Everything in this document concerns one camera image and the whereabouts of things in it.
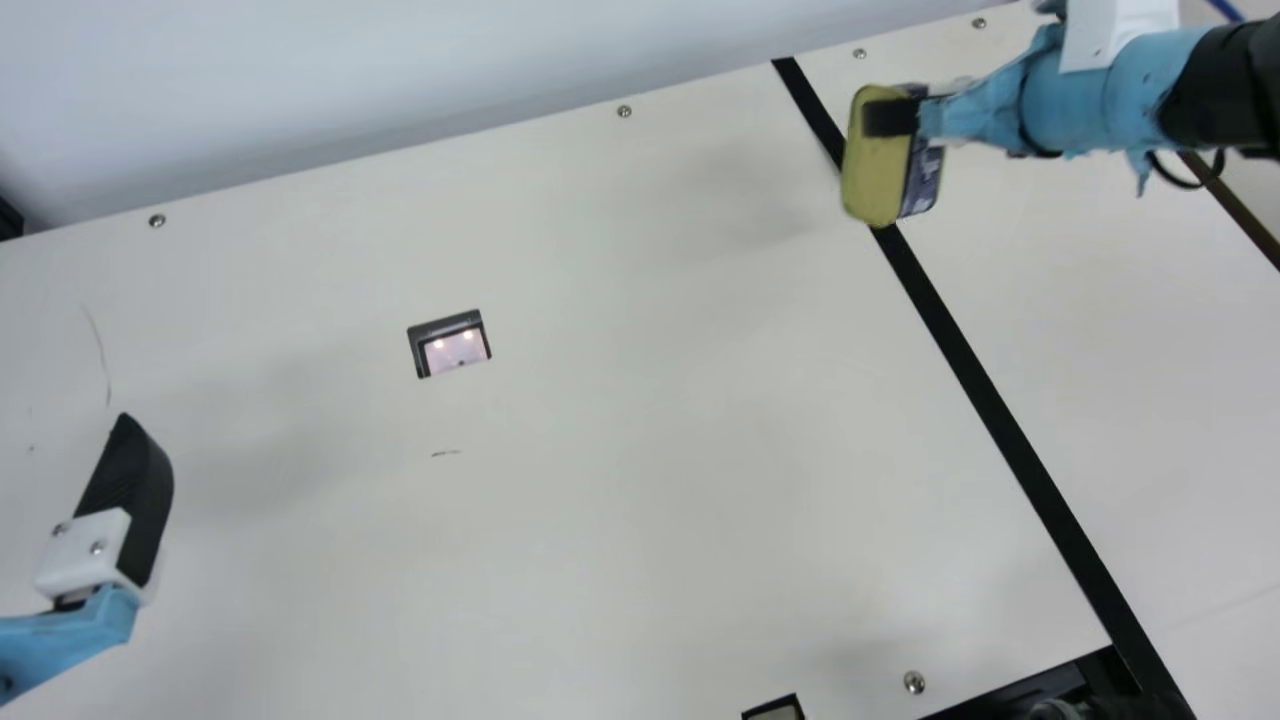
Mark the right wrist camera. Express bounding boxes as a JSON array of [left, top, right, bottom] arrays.
[[1040, 0, 1183, 74]]

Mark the black cable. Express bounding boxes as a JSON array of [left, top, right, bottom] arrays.
[[1140, 145, 1227, 191]]

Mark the black strip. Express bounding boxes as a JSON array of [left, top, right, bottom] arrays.
[[770, 57, 1198, 720]]

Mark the small square scanner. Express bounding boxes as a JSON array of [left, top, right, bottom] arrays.
[[407, 309, 493, 381]]

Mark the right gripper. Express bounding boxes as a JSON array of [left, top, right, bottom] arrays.
[[864, 22, 1216, 196]]

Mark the gold rectangular tin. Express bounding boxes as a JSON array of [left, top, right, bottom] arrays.
[[840, 85, 947, 229]]

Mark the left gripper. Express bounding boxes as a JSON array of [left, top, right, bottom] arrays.
[[0, 412, 176, 703]]

